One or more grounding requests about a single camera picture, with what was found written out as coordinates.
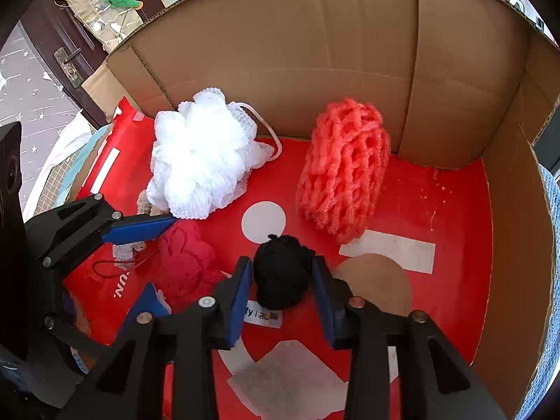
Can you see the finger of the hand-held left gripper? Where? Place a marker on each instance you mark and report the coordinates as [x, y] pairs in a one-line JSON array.
[[135, 229], [146, 302]]

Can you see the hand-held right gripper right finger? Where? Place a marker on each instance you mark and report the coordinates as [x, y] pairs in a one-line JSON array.
[[321, 302]]

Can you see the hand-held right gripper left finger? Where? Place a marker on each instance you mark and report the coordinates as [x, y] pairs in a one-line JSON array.
[[239, 302]]

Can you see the white labelled cloth pack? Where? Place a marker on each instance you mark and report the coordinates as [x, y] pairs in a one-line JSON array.
[[262, 317]]

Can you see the beige fluffy scrunchie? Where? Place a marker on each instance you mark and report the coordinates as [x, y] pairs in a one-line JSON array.
[[146, 203]]

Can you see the black yarn ball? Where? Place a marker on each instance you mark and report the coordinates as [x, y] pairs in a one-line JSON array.
[[282, 271]]

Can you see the red knit hat plush doll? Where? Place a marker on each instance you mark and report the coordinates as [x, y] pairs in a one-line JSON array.
[[183, 262]]

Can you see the round tan sponge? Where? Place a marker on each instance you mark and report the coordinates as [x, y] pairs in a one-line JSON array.
[[380, 280]]

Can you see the white gauze pad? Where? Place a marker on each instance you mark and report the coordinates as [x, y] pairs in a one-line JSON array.
[[288, 380]]

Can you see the cardboard box with red lining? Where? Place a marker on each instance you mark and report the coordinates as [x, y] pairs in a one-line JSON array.
[[306, 52]]

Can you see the white paper sheet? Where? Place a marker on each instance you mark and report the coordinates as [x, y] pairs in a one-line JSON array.
[[61, 157]]

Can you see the white mesh bath loofah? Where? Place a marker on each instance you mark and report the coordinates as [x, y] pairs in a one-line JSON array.
[[201, 162]]

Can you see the red foam net sleeve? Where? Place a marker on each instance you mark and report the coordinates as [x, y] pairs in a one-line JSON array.
[[345, 170]]

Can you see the dark brown door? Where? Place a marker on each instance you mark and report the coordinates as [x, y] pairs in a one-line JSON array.
[[48, 39]]

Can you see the beige hanging door organizer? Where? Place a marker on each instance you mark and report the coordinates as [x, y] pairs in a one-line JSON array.
[[87, 4]]

